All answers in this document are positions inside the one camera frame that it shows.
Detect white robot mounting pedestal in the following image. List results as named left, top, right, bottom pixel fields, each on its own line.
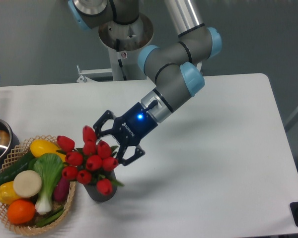
left=77, top=13, right=153, bottom=83

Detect orange fruit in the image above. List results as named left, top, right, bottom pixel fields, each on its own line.
left=7, top=199, right=36, bottom=225

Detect purple sweet potato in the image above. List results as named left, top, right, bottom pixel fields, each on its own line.
left=53, top=177, right=70, bottom=202

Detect green bean pods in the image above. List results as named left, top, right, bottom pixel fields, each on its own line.
left=35, top=206, right=64, bottom=228

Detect woven wicker basket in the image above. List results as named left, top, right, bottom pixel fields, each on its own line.
left=0, top=135, right=75, bottom=237

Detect yellow squash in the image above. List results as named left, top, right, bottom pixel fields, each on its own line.
left=30, top=139, right=65, bottom=162

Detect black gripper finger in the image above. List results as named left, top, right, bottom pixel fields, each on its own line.
left=92, top=110, right=116, bottom=138
left=121, top=145, right=146, bottom=166

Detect green bok choy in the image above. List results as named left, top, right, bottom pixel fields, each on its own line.
left=33, top=153, right=64, bottom=215

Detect beige round bun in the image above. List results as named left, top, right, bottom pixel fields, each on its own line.
left=13, top=170, right=42, bottom=198

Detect dark grey ribbed vase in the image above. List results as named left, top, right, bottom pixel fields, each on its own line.
left=84, top=171, right=117, bottom=203

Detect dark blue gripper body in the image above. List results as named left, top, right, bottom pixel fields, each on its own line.
left=109, top=101, right=158, bottom=161

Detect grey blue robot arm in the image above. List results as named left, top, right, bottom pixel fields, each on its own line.
left=68, top=0, right=222, bottom=166

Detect red tulip bouquet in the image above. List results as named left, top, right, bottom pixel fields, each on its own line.
left=57, top=125, right=123, bottom=189

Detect yellow bell pepper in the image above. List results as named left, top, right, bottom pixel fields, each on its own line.
left=0, top=181, right=21, bottom=205

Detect dark green cucumber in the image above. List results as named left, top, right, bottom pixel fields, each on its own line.
left=0, top=151, right=35, bottom=186

